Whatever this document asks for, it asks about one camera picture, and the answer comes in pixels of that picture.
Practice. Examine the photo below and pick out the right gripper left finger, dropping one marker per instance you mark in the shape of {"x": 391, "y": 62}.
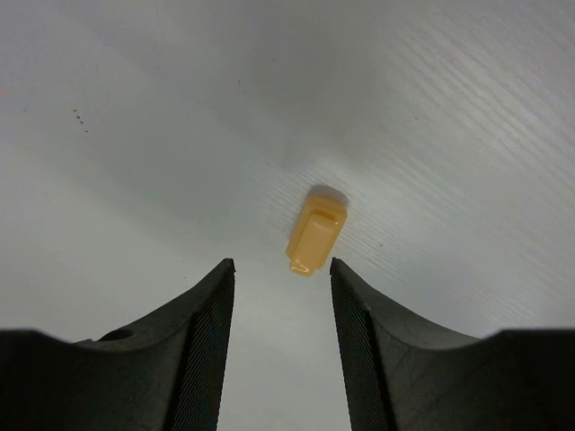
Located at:
{"x": 164, "y": 371}

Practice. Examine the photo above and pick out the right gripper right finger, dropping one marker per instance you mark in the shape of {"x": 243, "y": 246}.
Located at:
{"x": 404, "y": 372}

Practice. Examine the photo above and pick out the orange marker cap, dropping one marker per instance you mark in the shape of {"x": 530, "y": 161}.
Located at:
{"x": 316, "y": 229}

